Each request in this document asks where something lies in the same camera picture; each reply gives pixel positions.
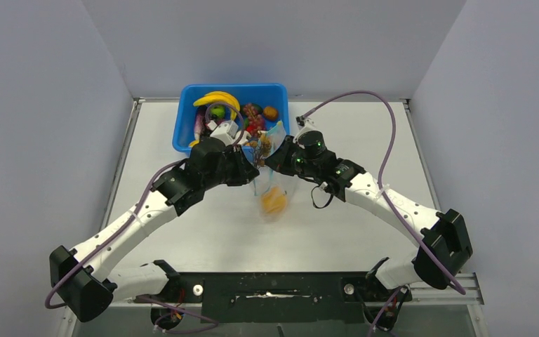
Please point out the dark black grape bunch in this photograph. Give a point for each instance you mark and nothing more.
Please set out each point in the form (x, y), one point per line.
(218, 112)

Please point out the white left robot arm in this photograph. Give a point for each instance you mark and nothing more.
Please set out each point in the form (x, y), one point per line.
(83, 276)

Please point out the yellow bell pepper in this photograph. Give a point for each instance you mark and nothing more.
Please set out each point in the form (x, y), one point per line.
(274, 201)

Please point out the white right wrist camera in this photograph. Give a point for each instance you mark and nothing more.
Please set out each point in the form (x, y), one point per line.
(305, 125)

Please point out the clear zip top bag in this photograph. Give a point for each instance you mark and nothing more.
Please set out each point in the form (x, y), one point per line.
(269, 178)

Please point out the aluminium frame rail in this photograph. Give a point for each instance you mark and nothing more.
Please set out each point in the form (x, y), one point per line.
(68, 320)

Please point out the yellow banana bunch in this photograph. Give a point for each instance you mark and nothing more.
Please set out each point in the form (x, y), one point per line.
(218, 97)

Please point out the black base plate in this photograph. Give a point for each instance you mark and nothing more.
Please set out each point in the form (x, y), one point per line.
(284, 297)

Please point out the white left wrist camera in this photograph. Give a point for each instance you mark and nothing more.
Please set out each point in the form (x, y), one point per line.
(225, 131)

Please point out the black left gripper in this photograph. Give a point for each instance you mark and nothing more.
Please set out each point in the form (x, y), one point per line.
(245, 171)

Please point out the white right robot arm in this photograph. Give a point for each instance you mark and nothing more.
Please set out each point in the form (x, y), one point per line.
(443, 244)

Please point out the brown kiwi fruit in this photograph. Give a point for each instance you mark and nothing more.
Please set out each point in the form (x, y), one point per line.
(270, 113)

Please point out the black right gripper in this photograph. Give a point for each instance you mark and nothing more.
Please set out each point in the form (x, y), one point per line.
(278, 161)

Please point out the red grape bunch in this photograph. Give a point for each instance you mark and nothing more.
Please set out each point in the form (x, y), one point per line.
(254, 119)

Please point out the blue plastic bin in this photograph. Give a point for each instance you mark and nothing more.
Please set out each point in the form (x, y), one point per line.
(263, 94)

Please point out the dried brown grape bunch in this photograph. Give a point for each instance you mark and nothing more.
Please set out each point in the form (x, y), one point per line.
(261, 148)

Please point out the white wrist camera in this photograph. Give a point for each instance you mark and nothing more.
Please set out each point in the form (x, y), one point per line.
(305, 125)
(225, 131)

